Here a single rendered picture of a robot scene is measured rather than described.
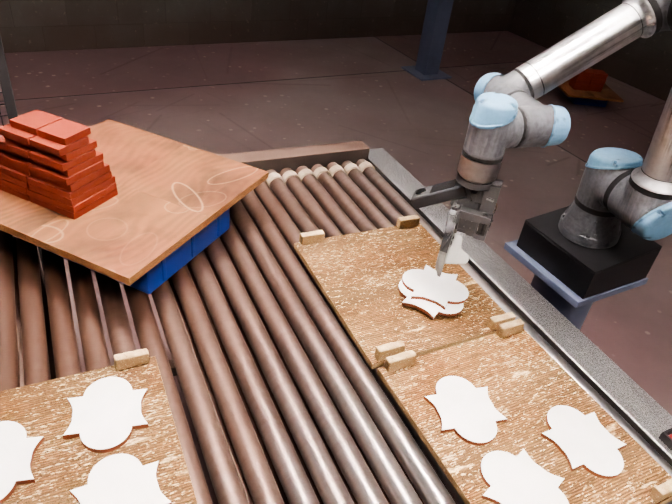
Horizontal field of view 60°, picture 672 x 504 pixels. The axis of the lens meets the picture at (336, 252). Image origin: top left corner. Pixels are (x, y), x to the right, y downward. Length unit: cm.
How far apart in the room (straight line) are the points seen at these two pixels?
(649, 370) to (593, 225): 142
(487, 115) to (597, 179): 53
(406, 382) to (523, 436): 22
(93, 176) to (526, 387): 95
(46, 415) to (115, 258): 31
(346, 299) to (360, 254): 17
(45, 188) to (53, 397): 44
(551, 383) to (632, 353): 177
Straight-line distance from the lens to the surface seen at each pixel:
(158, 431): 102
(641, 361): 294
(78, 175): 129
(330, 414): 106
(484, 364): 119
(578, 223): 159
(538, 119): 113
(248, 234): 145
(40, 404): 109
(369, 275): 133
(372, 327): 120
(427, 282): 130
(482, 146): 109
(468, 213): 115
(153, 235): 124
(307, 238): 138
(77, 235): 126
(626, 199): 147
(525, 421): 112
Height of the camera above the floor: 174
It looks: 36 degrees down
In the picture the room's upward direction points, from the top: 8 degrees clockwise
